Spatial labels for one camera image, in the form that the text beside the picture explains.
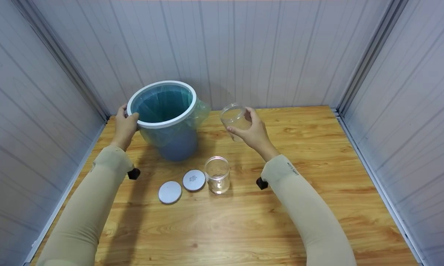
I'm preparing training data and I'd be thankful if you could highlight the person's right forearm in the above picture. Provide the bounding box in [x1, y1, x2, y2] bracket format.
[261, 154, 357, 266]

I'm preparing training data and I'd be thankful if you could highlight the person's left forearm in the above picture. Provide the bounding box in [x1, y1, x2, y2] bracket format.
[36, 145, 135, 266]

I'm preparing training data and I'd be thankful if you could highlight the blue waste bin with liner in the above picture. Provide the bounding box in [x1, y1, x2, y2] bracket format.
[127, 80, 211, 162]

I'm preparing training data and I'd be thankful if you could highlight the person's left hand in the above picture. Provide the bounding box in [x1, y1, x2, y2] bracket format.
[113, 104, 140, 151]

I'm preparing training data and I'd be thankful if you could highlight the person's right hand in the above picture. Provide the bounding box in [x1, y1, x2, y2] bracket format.
[226, 107, 280, 162]

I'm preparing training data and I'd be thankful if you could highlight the clear plastic jar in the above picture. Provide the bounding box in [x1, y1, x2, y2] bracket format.
[204, 156, 231, 195]
[220, 103, 252, 143]

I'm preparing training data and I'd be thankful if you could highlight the plain white round lid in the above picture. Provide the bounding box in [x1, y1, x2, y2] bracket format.
[158, 181, 182, 204]

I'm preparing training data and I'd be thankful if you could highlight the white round lid with print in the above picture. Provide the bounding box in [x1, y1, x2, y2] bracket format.
[183, 169, 206, 192]

